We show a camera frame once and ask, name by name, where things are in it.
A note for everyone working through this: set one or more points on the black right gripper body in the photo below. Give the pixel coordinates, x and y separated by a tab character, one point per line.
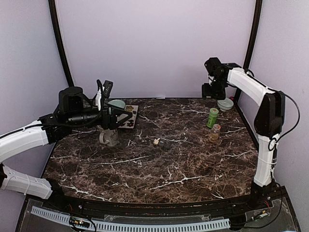
217	90

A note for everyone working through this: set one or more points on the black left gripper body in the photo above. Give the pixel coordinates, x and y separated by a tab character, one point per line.
105	122

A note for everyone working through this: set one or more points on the green pill bottle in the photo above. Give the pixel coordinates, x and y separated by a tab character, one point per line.
212	117

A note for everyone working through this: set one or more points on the grey weekly pill organizer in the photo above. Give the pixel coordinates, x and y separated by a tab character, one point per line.
164	143

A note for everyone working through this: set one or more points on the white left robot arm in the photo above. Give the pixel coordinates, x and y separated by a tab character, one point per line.
75	110

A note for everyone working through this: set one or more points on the beige pills in organizer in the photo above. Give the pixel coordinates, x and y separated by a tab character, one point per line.
156	141

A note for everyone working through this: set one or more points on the celadon bowl on plate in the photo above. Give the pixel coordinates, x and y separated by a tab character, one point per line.
117	103

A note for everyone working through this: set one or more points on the beige ceramic mug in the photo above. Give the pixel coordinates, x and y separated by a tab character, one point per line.
108	137

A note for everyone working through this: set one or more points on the small celadon bowl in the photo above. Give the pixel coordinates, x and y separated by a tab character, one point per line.
225	105

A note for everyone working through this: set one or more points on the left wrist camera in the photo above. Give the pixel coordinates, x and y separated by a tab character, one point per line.
103	92

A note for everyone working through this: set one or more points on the white slotted cable duct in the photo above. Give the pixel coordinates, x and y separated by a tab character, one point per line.
133	224

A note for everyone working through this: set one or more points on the black front rail base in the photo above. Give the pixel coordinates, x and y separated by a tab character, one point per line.
232	207

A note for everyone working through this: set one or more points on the black corner frame post left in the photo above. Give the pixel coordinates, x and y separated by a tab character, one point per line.
59	42

